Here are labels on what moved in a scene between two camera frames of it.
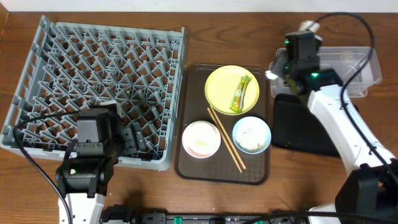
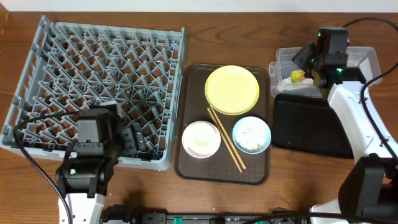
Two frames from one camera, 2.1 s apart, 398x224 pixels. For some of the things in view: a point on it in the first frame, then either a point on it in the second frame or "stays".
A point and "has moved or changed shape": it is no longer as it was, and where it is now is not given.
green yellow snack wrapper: x=237 y=102 has moved or changed shape
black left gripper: x=129 y=140 stays
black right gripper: x=285 y=61 → x=309 y=49
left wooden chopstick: x=226 y=141 stays
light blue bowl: x=252 y=135 stays
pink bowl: x=201 y=139 stays
